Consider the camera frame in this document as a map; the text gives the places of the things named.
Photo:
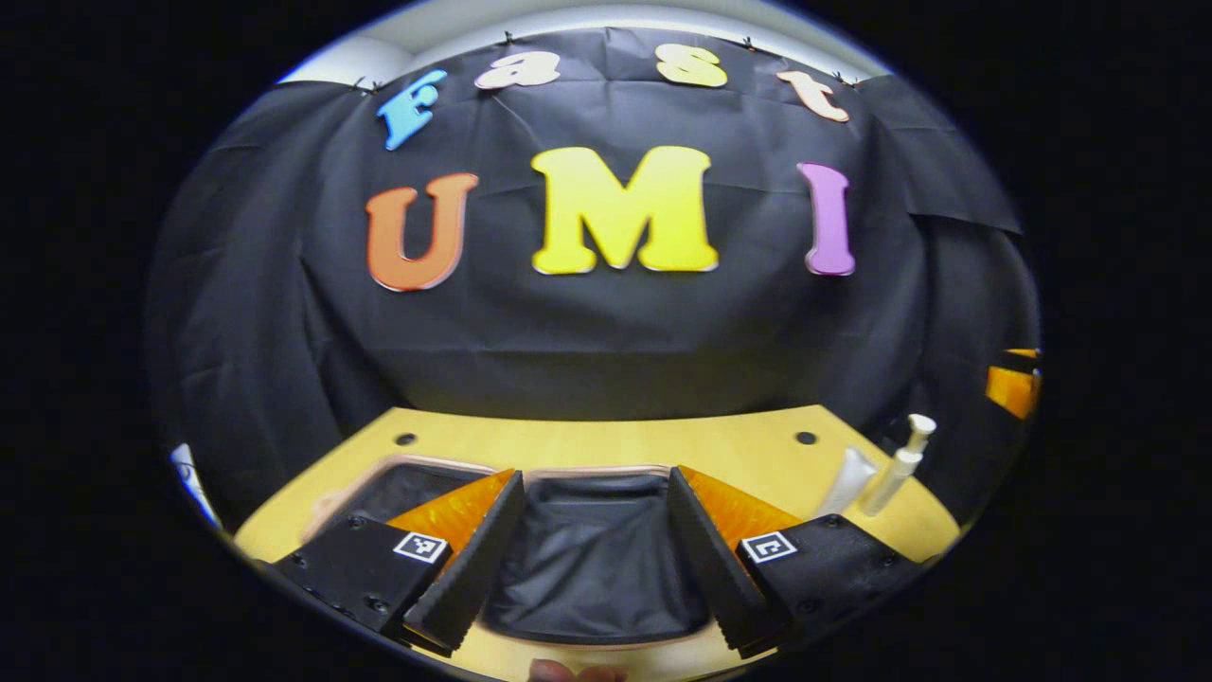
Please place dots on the white cosmetic tube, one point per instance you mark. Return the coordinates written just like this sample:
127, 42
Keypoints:
847, 481

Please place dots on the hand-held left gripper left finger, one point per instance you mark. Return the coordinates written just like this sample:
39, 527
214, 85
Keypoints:
473, 568

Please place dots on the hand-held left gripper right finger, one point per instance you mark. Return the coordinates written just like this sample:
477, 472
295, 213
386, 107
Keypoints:
710, 568

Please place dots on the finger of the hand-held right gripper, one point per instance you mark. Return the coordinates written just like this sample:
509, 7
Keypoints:
1013, 390
1024, 353

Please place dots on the black backdrop cloth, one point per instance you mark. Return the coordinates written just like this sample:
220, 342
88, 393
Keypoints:
606, 341

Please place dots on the white pump bottle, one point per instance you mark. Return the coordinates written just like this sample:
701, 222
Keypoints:
895, 469

